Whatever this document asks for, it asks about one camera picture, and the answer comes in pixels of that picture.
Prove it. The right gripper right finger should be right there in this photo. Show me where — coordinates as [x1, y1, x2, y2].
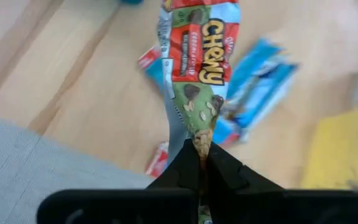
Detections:
[206, 142, 358, 224]

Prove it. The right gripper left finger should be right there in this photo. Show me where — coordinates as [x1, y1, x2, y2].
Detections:
[37, 139, 203, 224]

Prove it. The blue white granola bar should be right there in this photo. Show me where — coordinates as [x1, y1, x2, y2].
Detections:
[228, 37, 284, 103]
[213, 60, 300, 147]

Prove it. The red green Chewy granola bar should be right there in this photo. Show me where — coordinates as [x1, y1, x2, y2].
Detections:
[157, 0, 241, 162]

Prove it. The yellow translucent plastic bin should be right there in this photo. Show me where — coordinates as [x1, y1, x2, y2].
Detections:
[300, 107, 358, 191]

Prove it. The grey woven mat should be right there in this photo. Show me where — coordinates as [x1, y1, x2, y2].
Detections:
[0, 113, 155, 224]

